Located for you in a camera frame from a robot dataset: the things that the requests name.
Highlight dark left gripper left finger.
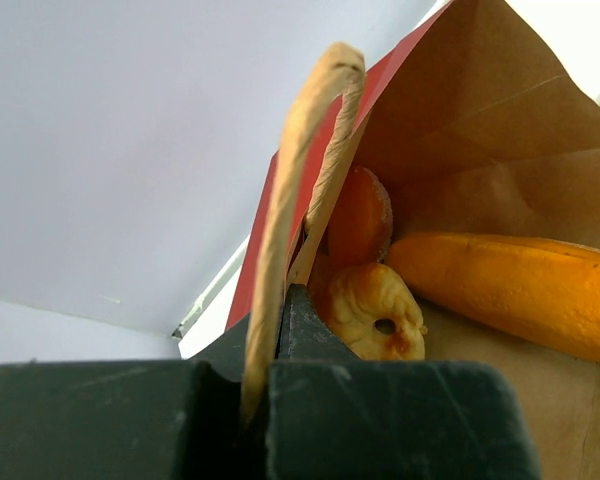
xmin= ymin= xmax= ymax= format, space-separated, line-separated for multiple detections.
xmin=0 ymin=361 xmax=239 ymax=479

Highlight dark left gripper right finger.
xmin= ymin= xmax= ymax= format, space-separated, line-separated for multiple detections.
xmin=265 ymin=285 xmax=542 ymax=479

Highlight pale twisted fake bread ring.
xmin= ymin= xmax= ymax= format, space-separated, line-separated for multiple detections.
xmin=320 ymin=262 xmax=427 ymax=362

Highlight long orange fake bread loaf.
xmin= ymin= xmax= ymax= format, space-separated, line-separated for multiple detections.
xmin=386 ymin=232 xmax=600 ymax=363

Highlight red brown paper bag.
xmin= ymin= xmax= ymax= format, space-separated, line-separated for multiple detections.
xmin=229 ymin=1 xmax=600 ymax=479

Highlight sugared orange fake donut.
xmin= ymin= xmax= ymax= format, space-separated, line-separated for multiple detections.
xmin=327 ymin=165 xmax=393 ymax=270

